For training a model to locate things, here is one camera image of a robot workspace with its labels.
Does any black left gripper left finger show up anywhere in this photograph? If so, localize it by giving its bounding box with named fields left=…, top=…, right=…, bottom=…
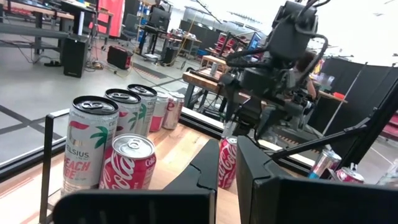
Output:
left=52, top=139, right=220, bottom=224

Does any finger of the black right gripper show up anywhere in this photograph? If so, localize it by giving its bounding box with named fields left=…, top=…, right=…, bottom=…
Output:
left=231, top=101, right=249, bottom=137
left=247, top=101, right=265, bottom=139

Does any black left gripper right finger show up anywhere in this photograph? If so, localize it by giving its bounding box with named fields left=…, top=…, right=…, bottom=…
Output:
left=236, top=136, right=398, bottom=224

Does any blue silver energy drink can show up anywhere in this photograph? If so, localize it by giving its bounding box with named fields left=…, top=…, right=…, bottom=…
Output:
left=307, top=148, right=342, bottom=180

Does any white Celsius can black lid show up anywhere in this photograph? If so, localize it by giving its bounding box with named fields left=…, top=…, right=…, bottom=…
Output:
left=62, top=95, right=120, bottom=196
left=104, top=88, right=142, bottom=138
left=126, top=83, right=158, bottom=138

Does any small wooden stool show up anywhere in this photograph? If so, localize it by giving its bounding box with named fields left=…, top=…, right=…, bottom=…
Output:
left=200, top=55, right=229, bottom=72

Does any silver Diet Coke can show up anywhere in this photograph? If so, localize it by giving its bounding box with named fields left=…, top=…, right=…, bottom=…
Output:
left=162, top=91, right=186, bottom=131

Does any black partition curtain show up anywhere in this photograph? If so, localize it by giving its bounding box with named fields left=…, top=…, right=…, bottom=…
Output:
left=310, top=57, right=398, bottom=150

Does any white can with red base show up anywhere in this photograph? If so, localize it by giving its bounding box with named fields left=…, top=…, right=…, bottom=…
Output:
left=149, top=90, right=170, bottom=133

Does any striped floor mat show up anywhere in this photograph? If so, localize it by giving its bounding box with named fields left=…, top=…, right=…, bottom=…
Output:
left=132, top=61, right=169, bottom=80

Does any black desk monitor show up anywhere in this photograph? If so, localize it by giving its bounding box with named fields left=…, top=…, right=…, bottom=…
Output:
left=149, top=7, right=172, bottom=30

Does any red black equipment case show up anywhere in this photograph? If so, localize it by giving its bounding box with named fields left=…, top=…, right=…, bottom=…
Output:
left=106, top=45, right=134, bottom=70

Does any grey office chair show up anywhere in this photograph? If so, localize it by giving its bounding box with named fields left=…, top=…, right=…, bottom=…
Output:
left=121, top=14, right=141, bottom=40

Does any red hanging cloth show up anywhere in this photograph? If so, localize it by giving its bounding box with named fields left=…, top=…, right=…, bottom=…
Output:
left=90, top=0, right=125, bottom=38

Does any black tower speaker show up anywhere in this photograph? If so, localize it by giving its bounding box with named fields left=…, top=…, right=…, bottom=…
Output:
left=63, top=33, right=90, bottom=78

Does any grey metal workbench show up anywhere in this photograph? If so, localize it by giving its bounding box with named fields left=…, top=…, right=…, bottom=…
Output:
left=0, top=0, right=75, bottom=55

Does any wooden shelf with black frame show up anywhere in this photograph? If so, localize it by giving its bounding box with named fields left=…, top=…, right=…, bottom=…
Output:
left=0, top=108, right=243, bottom=224

